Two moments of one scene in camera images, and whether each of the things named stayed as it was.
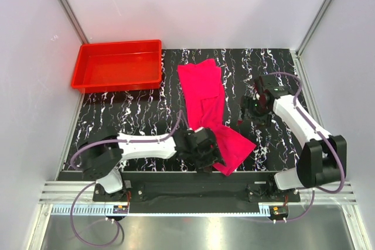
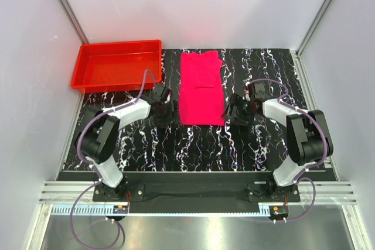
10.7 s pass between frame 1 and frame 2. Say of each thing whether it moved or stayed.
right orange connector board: stayed
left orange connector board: stayed
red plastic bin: stayed
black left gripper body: moved
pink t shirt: moved
